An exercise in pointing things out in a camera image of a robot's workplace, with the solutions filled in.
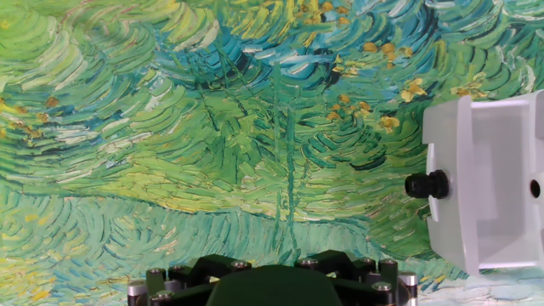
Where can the painted landscape print tablecloth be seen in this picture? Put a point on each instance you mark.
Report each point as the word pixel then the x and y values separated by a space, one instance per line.
pixel 170 127

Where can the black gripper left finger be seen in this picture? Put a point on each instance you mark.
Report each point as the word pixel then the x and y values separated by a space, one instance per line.
pixel 178 280

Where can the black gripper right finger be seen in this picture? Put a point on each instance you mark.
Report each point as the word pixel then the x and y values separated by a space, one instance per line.
pixel 370 280

